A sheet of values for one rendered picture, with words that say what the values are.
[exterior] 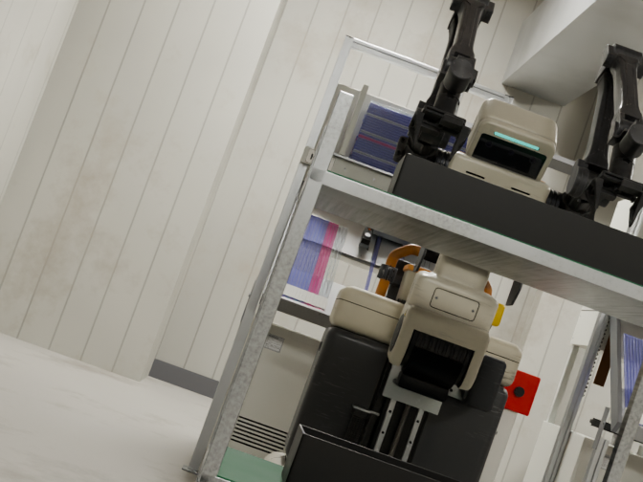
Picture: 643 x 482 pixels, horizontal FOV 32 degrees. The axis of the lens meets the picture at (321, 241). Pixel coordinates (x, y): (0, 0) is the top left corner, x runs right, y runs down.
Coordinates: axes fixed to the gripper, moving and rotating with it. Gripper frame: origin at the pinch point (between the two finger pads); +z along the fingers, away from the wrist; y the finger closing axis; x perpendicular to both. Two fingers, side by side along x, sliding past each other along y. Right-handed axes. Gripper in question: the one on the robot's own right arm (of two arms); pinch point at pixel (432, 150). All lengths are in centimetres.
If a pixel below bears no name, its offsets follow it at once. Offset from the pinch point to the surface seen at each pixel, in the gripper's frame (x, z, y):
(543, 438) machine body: 263, -67, 117
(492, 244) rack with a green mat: -26.6, 35.9, 13.1
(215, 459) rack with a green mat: -3, 86, -22
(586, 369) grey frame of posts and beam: 216, -83, 116
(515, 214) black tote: -16.4, 20.3, 18.2
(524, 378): 186, -52, 82
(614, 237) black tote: -17.7, 17.9, 38.9
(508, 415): 195, -39, 81
